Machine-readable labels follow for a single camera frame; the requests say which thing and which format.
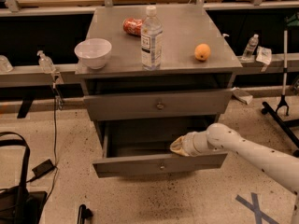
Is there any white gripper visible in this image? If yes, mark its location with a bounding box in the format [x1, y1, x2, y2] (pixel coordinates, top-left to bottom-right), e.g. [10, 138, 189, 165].
[170, 132, 208, 157]

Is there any grey drawer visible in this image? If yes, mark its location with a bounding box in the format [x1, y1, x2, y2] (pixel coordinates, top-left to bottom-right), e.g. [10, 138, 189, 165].
[93, 117, 227, 178]
[84, 89, 232, 120]

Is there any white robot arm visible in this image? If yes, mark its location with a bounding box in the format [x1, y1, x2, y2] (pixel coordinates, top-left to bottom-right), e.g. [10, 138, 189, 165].
[170, 123, 299, 224]

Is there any grey top drawer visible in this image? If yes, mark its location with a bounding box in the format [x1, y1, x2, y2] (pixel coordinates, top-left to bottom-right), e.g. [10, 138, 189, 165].
[84, 89, 232, 120]

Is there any grey drawer cabinet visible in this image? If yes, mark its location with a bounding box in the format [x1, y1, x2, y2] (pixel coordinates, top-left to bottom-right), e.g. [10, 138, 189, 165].
[81, 5, 241, 136]

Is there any small box on floor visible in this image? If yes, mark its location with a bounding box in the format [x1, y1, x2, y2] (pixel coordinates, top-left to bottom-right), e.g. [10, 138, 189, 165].
[233, 88, 253, 105]

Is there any orange fruit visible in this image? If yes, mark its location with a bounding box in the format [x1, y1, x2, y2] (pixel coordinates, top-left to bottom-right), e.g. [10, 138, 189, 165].
[194, 44, 211, 62]

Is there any clear water bottle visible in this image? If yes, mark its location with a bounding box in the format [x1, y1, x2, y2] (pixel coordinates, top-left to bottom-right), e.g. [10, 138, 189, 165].
[141, 6, 163, 70]

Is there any white paper packet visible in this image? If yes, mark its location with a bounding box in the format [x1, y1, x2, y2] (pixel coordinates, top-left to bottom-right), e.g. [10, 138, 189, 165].
[256, 46, 272, 65]

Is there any white bowl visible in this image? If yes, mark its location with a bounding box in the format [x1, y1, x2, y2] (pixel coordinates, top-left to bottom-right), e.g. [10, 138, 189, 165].
[74, 38, 112, 69]

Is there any small background water bottle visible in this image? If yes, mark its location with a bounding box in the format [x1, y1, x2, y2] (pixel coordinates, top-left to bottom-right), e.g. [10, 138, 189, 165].
[241, 34, 259, 61]

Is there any red soda can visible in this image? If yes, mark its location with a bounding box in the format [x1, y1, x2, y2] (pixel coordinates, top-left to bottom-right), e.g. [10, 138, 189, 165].
[122, 18, 143, 36]

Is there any black power adapter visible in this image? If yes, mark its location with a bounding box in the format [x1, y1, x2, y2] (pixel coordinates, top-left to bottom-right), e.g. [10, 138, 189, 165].
[32, 159, 55, 178]

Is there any clear sanitizer pump bottle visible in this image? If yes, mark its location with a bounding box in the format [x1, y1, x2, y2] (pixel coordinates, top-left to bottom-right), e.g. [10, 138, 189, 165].
[37, 50, 56, 74]

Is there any black stand with pole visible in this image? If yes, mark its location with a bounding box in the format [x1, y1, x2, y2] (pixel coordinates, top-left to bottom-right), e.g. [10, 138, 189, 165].
[262, 13, 299, 158]

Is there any clear container at left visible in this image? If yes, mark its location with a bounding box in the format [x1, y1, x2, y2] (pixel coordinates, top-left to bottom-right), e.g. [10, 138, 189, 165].
[0, 55, 13, 72]

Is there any black power cable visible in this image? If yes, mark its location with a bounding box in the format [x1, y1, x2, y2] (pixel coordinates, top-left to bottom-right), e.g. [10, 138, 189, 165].
[25, 84, 62, 203]

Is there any long grey shelf rail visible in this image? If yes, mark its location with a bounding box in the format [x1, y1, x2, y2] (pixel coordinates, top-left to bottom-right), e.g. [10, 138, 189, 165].
[0, 53, 299, 88]

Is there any black bag with strap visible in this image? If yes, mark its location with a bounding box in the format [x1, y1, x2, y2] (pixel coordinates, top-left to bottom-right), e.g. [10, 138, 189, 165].
[0, 132, 47, 224]

